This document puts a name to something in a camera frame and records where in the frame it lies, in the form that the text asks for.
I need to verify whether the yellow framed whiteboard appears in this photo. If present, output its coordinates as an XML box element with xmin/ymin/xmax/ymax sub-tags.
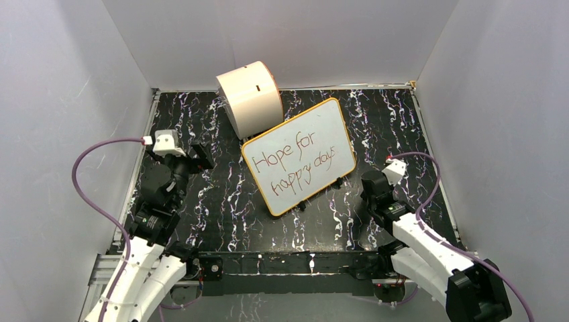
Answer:
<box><xmin>242</xmin><ymin>98</ymin><xmax>357</xmax><ymax>217</ymax></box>

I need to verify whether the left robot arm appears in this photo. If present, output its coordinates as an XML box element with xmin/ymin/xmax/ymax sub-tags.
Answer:
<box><xmin>85</xmin><ymin>141</ymin><xmax>214</xmax><ymax>321</ymax></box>

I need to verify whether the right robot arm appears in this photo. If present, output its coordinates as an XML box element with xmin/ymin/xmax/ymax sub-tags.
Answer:
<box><xmin>361</xmin><ymin>170</ymin><xmax>512</xmax><ymax>321</ymax></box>

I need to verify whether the beige cylindrical container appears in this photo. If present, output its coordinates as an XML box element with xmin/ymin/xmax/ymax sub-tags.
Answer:
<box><xmin>216</xmin><ymin>61</ymin><xmax>284</xmax><ymax>140</ymax></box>

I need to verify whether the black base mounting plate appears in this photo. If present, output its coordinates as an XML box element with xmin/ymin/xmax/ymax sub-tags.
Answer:
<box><xmin>173</xmin><ymin>251</ymin><xmax>414</xmax><ymax>302</ymax></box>

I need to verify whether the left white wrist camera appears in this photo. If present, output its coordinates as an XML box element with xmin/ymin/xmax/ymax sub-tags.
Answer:
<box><xmin>152</xmin><ymin>129</ymin><xmax>187</xmax><ymax>157</ymax></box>

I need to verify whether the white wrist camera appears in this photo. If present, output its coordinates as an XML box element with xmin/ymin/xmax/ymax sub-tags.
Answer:
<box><xmin>381</xmin><ymin>158</ymin><xmax>407</xmax><ymax>186</ymax></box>
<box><xmin>152</xmin><ymin>129</ymin><xmax>187</xmax><ymax>157</ymax></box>

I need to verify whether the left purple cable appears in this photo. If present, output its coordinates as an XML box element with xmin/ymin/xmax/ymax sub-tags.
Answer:
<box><xmin>72</xmin><ymin>138</ymin><xmax>154</xmax><ymax>322</ymax></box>

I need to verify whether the purple cable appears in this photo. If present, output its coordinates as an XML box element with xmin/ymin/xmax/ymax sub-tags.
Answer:
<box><xmin>72</xmin><ymin>138</ymin><xmax>154</xmax><ymax>322</ymax></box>
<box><xmin>385</xmin><ymin>152</ymin><xmax>535</xmax><ymax>322</ymax></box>

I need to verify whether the aluminium frame rail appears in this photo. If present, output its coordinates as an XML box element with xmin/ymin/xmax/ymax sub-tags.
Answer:
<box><xmin>78</xmin><ymin>251</ymin><xmax>489</xmax><ymax>322</ymax></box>

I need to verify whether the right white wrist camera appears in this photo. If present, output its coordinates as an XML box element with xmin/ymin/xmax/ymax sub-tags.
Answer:
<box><xmin>381</xmin><ymin>158</ymin><xmax>407</xmax><ymax>186</ymax></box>

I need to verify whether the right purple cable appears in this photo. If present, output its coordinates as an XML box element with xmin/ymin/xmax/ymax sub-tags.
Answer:
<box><xmin>385</xmin><ymin>152</ymin><xmax>535</xmax><ymax>322</ymax></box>

